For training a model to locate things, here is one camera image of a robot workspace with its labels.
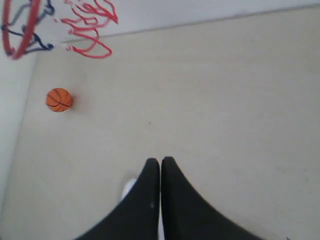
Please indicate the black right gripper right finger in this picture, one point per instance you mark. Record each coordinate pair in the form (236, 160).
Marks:
(186, 215)

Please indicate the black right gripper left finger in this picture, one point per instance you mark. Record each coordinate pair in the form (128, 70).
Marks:
(136, 217)

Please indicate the small orange basketball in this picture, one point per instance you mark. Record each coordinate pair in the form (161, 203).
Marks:
(59, 100)

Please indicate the red mini basketball hoop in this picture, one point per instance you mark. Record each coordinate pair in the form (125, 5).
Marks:
(29, 26)

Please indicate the white plastic tray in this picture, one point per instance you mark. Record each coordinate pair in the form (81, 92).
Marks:
(126, 189)

